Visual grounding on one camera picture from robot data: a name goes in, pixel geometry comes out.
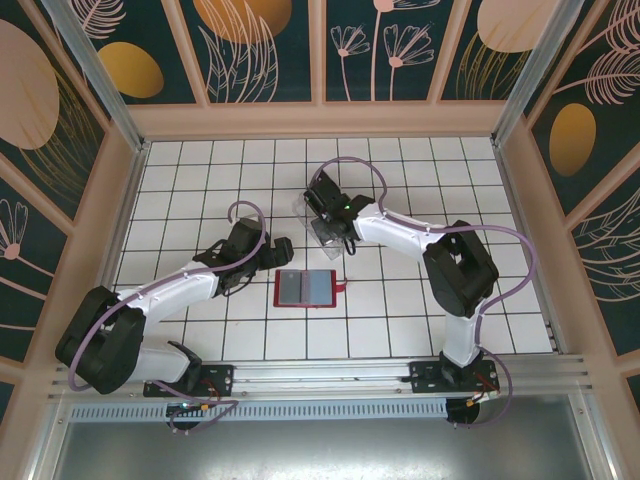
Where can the clear acrylic card stand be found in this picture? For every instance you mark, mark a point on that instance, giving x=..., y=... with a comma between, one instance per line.
x=302, y=207

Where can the red leather card holder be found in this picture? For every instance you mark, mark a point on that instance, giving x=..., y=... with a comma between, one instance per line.
x=320, y=290

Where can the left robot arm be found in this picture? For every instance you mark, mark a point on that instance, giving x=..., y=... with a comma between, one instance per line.
x=165, y=300

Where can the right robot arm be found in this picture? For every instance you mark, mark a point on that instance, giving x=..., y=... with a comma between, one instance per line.
x=400, y=235

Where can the grey metal sheet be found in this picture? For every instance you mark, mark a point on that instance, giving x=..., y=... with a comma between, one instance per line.
x=320, y=450

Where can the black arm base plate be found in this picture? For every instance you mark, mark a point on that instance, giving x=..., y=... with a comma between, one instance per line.
x=220, y=377
x=425, y=377

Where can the aluminium mounting rail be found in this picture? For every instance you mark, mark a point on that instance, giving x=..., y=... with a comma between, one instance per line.
x=320, y=372

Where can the aluminium corner post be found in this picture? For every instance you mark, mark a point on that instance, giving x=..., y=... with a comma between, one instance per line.
x=101, y=75
x=528, y=75

